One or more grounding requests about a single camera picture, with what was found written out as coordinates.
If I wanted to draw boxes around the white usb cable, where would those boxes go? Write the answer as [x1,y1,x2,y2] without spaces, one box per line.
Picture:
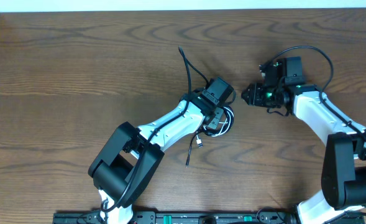
[196,107,235,149]

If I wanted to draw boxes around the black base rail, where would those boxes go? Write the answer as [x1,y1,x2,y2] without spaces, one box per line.
[52,210,365,224]

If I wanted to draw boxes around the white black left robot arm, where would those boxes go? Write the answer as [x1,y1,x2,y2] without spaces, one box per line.
[88,100,204,223]

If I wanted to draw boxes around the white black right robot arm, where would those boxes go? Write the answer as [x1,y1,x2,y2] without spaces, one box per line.
[241,57,366,223]

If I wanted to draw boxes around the black usb cable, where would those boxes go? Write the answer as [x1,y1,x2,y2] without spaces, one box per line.
[185,105,236,168]

